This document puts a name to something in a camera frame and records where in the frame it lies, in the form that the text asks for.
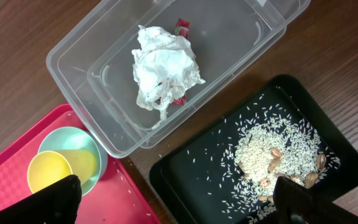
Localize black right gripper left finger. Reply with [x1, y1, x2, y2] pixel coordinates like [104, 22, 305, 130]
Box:
[0, 175, 82, 224]

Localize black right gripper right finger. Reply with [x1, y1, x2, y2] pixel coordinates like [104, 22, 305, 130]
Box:
[273, 177, 358, 224]

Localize yellow plastic cup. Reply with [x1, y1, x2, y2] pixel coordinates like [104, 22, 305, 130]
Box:
[27, 149, 97, 193]

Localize small green saucer plate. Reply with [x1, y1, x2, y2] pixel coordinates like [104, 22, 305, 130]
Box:
[38, 126, 108, 195]

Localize white paper napkin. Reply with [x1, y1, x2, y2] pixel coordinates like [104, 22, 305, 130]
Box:
[132, 26, 205, 129]

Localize clear plastic waste bin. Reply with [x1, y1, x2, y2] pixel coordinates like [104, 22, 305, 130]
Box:
[46, 0, 310, 158]

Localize red plastic serving tray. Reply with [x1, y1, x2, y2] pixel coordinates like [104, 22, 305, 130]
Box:
[0, 104, 160, 224]

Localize pile of rice leftovers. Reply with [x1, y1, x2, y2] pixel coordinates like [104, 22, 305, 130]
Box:
[186, 93, 341, 224]

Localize black rectangular tray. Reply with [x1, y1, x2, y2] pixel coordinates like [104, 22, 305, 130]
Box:
[149, 75, 358, 223]

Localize red snack wrapper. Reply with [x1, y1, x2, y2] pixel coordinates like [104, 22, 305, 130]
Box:
[162, 18, 195, 105]

